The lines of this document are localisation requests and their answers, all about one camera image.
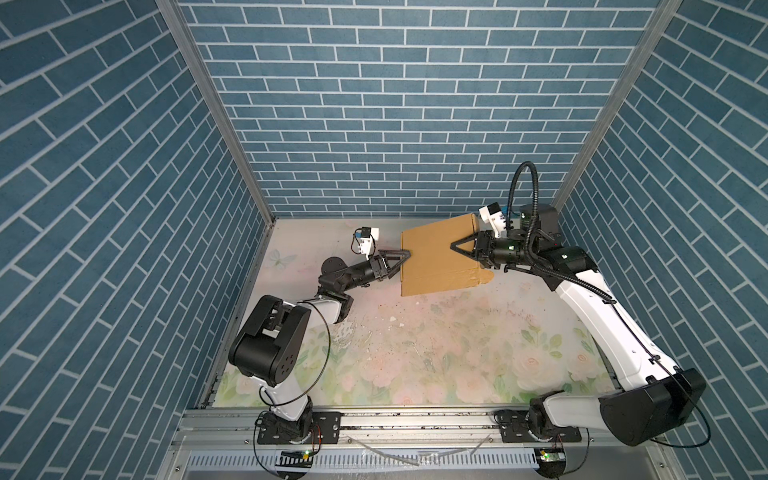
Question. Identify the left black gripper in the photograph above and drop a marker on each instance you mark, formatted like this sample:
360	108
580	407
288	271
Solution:
376	269

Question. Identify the floral table mat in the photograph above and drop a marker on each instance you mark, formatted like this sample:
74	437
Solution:
502	342

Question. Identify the right green circuit board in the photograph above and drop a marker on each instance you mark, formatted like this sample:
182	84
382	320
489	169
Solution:
550	455

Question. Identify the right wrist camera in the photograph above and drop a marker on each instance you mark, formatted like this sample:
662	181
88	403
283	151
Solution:
493	215

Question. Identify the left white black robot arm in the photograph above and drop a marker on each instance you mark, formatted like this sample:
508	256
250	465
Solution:
267	347

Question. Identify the white slotted cable duct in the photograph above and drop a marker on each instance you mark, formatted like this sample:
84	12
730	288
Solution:
361	460

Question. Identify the green circuit board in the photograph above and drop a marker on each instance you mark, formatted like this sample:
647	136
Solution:
550	455
294	459

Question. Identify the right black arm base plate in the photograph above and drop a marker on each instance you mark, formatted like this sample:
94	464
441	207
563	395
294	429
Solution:
528	426

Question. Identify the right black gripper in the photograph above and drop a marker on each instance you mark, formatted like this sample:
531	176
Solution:
483	247

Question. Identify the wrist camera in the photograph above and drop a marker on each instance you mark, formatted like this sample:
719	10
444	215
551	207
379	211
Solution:
493	215
364	241

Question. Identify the aluminium front rail frame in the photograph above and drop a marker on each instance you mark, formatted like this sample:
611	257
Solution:
596	456

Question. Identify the brown cardboard paper box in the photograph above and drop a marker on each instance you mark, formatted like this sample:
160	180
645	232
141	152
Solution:
433	267

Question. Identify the left green circuit board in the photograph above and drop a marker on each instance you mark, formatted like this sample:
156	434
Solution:
294	459

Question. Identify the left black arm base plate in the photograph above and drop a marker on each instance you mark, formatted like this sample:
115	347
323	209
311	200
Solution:
274	430

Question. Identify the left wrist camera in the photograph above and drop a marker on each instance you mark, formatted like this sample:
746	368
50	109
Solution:
364	241

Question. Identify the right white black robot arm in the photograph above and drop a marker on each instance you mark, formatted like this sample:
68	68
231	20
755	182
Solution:
653	394

